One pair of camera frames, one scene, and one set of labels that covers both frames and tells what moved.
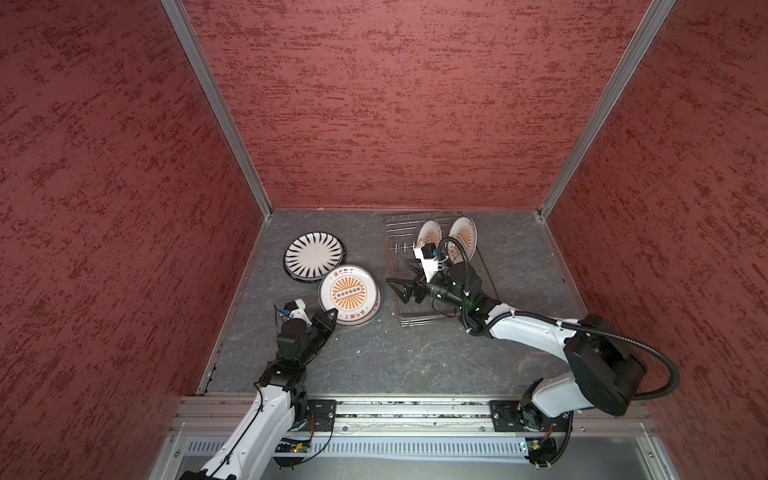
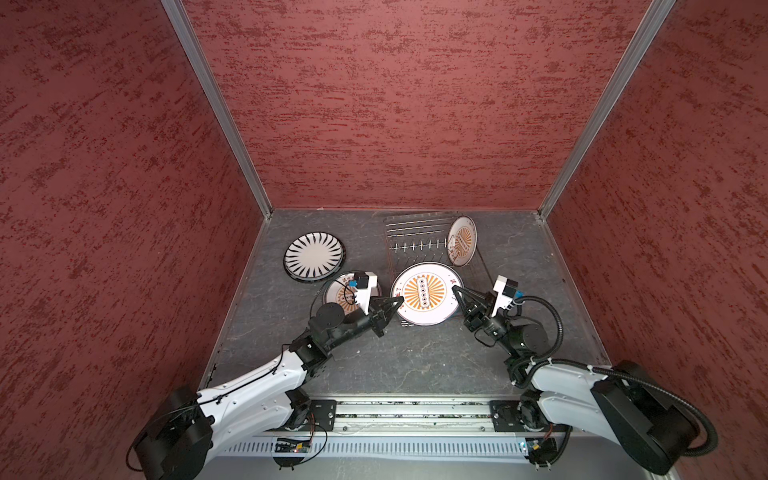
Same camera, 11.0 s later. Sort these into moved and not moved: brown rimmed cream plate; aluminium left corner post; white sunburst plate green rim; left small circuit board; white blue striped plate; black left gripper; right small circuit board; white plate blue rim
Moved: white sunburst plate green rim; black left gripper
Not moved: left small circuit board; white plate blue rim; white blue striped plate; right small circuit board; aluminium left corner post; brown rimmed cream plate
